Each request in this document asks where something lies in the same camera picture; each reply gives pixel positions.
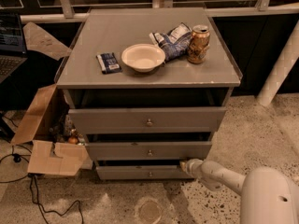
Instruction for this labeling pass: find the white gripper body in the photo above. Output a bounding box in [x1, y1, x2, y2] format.
[185, 159, 203, 179]

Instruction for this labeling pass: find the open cardboard box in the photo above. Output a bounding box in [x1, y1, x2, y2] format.
[10, 21, 90, 177]

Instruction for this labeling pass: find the black floor cable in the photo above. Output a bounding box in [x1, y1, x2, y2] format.
[0, 115, 85, 224]

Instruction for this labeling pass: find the round floor drain cover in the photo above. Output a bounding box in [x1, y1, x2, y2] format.
[137, 200, 162, 224]

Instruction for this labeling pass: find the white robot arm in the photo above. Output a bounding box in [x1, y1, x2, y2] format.
[180, 159, 299, 224]

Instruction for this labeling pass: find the small blue snack packet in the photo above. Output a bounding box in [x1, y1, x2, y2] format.
[96, 53, 121, 74]

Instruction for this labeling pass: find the grey top drawer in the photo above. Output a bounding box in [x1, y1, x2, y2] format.
[69, 107, 226, 134]

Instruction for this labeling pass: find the white diagonal post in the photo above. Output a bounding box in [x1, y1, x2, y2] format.
[257, 21, 299, 106]

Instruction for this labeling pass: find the grey drawer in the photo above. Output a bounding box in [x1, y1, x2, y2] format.
[86, 141, 212, 161]
[69, 107, 226, 134]
[96, 165, 191, 180]

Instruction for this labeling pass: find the white railing frame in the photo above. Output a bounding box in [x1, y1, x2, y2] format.
[0, 0, 299, 24]

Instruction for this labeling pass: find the black laptop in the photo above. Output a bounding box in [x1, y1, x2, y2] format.
[0, 12, 28, 83]

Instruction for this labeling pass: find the grey drawer cabinet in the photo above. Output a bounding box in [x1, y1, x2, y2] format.
[57, 7, 242, 170]

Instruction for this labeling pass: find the crumpled blue chip bag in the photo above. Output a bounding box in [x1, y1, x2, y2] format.
[149, 22, 192, 63]

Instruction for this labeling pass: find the grey bottom drawer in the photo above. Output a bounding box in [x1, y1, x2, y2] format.
[96, 165, 191, 180]

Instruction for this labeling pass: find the white paper bowl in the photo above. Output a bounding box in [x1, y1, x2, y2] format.
[121, 44, 165, 73]

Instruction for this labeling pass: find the gold soda can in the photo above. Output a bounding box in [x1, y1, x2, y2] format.
[187, 24, 210, 64]

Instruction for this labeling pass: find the grey middle drawer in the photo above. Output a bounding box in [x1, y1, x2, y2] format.
[86, 141, 212, 161]

